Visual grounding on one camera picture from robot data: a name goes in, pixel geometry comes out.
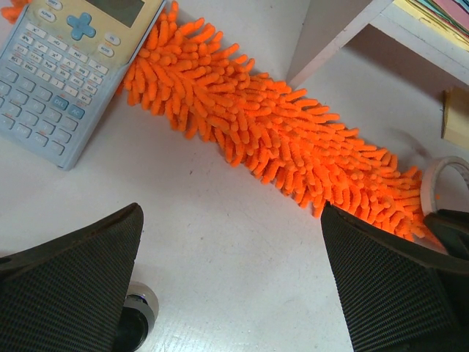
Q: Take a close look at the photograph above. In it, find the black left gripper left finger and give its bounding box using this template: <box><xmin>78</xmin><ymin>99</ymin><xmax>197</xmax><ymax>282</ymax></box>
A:
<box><xmin>1</xmin><ymin>203</ymin><xmax>144</xmax><ymax>351</ymax></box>

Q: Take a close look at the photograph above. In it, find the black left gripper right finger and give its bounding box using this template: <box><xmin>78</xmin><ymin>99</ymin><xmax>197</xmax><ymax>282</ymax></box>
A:
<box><xmin>321</xmin><ymin>205</ymin><xmax>468</xmax><ymax>351</ymax></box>

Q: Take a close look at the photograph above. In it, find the blue beige scientific calculator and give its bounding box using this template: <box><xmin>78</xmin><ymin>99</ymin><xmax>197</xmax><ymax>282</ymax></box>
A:
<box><xmin>1</xmin><ymin>0</ymin><xmax>165</xmax><ymax>170</ymax></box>

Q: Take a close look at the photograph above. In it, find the orange chenille duster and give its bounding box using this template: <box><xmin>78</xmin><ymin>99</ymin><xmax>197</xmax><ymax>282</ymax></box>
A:
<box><xmin>1</xmin><ymin>1</ymin><xmax>436</xmax><ymax>243</ymax></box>

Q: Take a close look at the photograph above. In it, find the white wooden bookshelf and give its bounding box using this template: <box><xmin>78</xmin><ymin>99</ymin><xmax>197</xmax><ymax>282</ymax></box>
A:
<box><xmin>287</xmin><ymin>1</ymin><xmax>468</xmax><ymax>87</ymax></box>

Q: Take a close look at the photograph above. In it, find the black white stapler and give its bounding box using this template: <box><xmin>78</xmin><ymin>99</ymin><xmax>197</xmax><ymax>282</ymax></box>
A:
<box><xmin>112</xmin><ymin>281</ymin><xmax>159</xmax><ymax>351</ymax></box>

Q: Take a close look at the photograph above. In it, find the white masking tape roll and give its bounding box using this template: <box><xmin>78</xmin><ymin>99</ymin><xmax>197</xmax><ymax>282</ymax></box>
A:
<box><xmin>419</xmin><ymin>155</ymin><xmax>469</xmax><ymax>215</ymax></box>

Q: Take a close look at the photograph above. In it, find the yellow sticky note pad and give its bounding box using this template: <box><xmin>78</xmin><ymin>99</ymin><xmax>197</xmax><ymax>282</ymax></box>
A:
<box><xmin>442</xmin><ymin>87</ymin><xmax>469</xmax><ymax>150</ymax></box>

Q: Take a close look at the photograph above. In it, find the coloured paper sheet stack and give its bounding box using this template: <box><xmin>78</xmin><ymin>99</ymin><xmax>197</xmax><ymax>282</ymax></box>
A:
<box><xmin>393</xmin><ymin>0</ymin><xmax>468</xmax><ymax>51</ymax></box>

